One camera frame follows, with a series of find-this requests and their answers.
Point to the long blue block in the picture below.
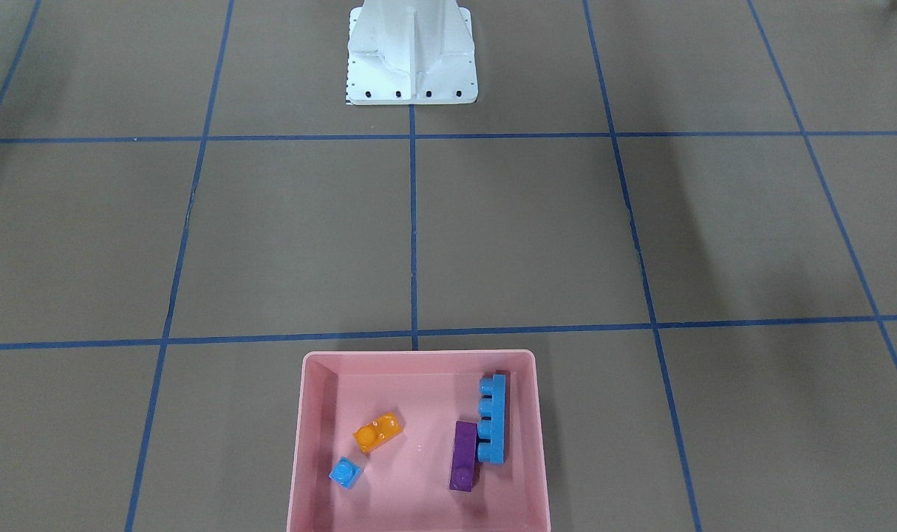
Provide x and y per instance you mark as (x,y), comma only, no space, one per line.
(492,426)

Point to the purple block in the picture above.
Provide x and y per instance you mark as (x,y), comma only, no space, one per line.
(464,458)

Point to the orange block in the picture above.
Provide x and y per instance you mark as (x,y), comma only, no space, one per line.
(371,436)

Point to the small blue block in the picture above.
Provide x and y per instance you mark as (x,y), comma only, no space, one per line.
(345,473)

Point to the pink plastic box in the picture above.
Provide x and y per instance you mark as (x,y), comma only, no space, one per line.
(404,486)

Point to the white camera stand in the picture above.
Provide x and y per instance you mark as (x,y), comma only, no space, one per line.
(411,53)

